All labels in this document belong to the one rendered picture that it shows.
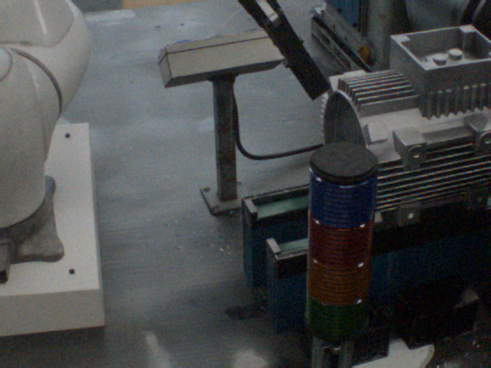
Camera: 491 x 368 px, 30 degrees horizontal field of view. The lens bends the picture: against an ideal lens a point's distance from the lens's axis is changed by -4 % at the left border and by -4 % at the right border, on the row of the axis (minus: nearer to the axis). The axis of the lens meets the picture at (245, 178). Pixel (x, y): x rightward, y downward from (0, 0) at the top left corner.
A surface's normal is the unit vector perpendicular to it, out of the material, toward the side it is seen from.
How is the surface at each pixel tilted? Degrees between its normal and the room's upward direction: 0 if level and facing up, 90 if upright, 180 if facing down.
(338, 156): 0
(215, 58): 52
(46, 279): 4
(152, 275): 0
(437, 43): 90
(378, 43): 89
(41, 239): 20
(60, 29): 64
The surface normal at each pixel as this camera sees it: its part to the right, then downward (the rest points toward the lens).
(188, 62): 0.23, -0.09
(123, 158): -0.02, -0.83
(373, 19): -0.95, 0.18
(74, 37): 0.81, -0.39
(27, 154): 0.89, 0.28
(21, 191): 0.74, 0.45
